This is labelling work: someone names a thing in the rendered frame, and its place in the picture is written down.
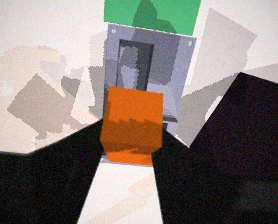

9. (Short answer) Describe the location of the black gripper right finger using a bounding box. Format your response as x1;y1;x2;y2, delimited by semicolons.
151;128;278;224

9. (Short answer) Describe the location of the orange block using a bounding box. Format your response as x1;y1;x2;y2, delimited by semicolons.
100;86;163;166

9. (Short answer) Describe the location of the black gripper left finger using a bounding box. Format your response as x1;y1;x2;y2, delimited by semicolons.
0;118;104;224

